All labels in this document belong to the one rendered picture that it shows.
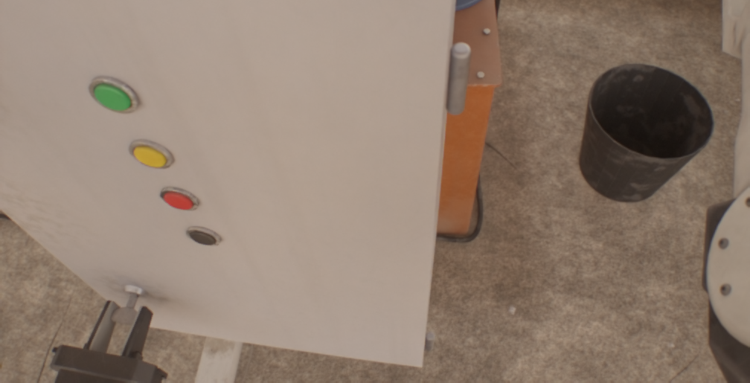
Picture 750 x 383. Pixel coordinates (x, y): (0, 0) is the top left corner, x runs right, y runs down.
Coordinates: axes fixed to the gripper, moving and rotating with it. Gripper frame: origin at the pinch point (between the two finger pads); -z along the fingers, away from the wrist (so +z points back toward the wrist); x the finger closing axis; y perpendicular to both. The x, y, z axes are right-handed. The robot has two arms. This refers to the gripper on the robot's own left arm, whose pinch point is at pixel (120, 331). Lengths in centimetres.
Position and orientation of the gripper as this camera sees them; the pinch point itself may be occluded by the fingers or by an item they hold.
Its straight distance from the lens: 68.1
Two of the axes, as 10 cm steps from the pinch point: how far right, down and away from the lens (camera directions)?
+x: -9.9, -0.9, 1.2
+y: 0.5, 5.6, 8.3
